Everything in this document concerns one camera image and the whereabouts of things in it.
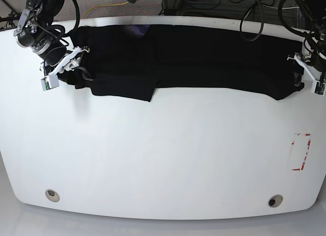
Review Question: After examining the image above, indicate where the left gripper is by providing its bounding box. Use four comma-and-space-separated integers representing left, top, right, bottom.
293, 53, 325, 86

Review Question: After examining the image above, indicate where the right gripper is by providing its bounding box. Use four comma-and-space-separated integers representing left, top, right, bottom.
40, 47, 94, 81

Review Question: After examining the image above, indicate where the black T-shirt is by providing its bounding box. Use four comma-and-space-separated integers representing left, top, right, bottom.
59, 25, 305, 101

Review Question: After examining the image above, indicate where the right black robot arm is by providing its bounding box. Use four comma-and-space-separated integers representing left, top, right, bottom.
14, 0, 94, 81

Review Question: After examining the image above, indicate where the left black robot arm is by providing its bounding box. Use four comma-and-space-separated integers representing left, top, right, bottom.
278, 0, 325, 88

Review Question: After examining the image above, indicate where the red tape rectangle marking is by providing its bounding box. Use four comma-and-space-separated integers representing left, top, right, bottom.
289, 133, 312, 171

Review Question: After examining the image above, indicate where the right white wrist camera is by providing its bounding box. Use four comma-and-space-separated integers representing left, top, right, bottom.
41, 46, 90, 91

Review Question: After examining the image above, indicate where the yellow cable on floor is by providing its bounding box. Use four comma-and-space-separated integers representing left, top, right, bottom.
81, 1, 129, 19

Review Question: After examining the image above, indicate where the left table cable grommet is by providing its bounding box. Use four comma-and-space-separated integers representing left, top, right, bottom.
45, 189, 60, 202

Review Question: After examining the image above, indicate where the table cable grommet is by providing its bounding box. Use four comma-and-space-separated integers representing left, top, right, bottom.
268, 194, 283, 208
45, 189, 60, 202

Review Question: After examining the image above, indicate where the right table cable grommet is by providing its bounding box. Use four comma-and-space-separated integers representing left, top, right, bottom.
268, 194, 283, 208

